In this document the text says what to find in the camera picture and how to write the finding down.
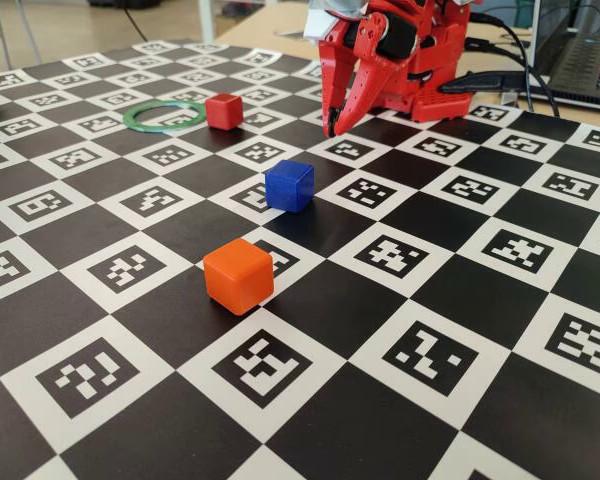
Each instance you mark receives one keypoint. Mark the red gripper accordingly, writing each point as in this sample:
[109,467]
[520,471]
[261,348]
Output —
[364,65]

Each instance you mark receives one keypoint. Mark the blue cube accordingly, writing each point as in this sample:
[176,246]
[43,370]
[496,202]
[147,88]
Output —
[290,187]

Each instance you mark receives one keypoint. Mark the red cube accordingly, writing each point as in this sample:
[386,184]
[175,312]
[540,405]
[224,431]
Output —
[224,112]

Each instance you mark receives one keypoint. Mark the orange cube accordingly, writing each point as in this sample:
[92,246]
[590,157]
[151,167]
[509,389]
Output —
[237,277]

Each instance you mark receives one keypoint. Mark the small marker card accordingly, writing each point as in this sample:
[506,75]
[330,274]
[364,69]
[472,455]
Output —
[290,35]

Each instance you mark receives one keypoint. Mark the black power plug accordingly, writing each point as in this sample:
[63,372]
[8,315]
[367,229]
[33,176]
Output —
[480,82]

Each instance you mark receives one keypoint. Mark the white table leg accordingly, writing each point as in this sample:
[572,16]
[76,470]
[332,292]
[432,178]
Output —
[206,20]

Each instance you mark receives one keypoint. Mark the dark laptop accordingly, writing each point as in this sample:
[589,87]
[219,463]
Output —
[580,60]

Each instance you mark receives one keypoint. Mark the black white marker mat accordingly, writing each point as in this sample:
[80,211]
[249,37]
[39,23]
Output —
[430,300]

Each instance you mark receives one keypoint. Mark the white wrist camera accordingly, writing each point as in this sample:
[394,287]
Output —
[320,25]

